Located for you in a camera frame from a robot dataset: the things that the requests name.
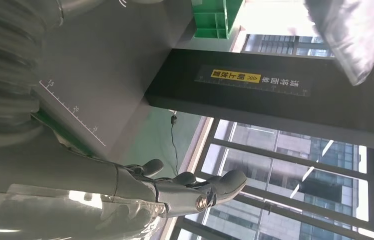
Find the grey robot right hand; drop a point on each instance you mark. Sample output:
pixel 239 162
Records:
pixel 57 198

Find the green plastic basket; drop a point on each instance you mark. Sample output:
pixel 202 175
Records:
pixel 213 20

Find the black scale column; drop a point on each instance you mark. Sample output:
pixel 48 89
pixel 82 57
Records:
pixel 272 102

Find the dark window frame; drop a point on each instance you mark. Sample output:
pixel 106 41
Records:
pixel 272 155

